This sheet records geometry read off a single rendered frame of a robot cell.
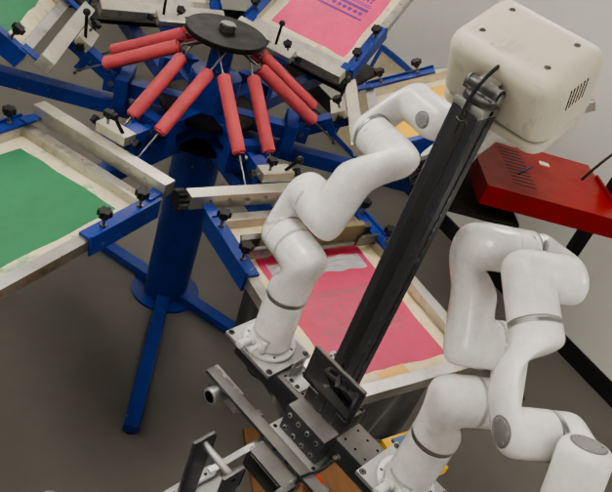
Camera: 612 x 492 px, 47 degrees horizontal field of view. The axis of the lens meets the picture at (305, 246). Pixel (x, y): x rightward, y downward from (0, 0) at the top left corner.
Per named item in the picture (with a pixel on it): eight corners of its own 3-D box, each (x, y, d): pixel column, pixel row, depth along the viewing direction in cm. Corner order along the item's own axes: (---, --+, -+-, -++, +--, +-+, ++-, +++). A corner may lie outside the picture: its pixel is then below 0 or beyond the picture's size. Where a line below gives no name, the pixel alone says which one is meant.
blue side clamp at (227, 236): (255, 289, 209) (261, 271, 205) (240, 291, 206) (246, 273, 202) (215, 226, 227) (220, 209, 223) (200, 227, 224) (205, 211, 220)
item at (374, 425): (398, 440, 235) (450, 353, 210) (285, 477, 210) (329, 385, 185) (393, 432, 237) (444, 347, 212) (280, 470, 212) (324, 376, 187)
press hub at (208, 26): (219, 312, 334) (299, 51, 257) (139, 326, 312) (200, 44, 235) (187, 259, 358) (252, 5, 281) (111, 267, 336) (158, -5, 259)
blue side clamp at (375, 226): (395, 267, 239) (403, 252, 235) (385, 268, 236) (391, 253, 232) (350, 214, 257) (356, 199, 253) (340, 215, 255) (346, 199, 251)
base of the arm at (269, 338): (256, 375, 155) (274, 326, 146) (222, 338, 161) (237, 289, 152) (305, 350, 166) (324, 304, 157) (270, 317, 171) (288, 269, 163)
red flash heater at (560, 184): (576, 184, 326) (590, 162, 319) (611, 242, 289) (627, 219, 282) (456, 149, 315) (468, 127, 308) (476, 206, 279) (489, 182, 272)
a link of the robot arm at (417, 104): (379, 182, 139) (340, 142, 148) (451, 179, 151) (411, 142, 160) (412, 110, 130) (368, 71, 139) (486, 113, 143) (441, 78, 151)
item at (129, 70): (334, 176, 279) (344, 150, 272) (146, 185, 235) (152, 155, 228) (247, 76, 328) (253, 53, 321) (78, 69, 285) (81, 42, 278)
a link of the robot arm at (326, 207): (391, 143, 129) (338, 92, 140) (290, 293, 143) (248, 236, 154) (435, 158, 139) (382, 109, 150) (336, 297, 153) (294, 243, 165)
